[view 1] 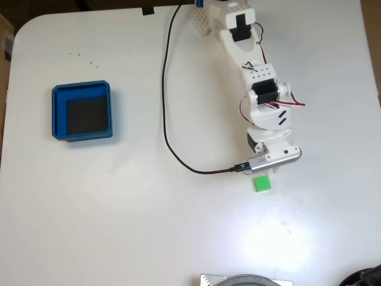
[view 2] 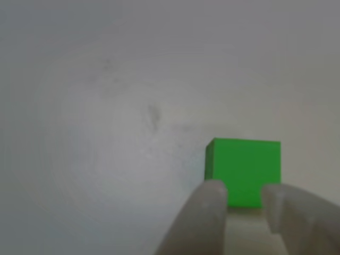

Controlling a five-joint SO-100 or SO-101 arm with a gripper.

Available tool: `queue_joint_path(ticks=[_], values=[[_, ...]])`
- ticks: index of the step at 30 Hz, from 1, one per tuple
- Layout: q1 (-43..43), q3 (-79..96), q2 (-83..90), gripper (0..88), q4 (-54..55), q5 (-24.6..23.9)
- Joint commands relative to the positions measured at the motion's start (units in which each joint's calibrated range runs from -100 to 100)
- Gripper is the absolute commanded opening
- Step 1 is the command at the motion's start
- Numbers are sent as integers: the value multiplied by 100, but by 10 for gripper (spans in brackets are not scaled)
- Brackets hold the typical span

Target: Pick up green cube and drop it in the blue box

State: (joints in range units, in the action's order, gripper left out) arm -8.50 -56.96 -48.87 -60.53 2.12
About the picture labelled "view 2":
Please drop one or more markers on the green cube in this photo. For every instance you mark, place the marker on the green cube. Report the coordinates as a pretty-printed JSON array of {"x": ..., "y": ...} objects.
[{"x": 244, "y": 164}]

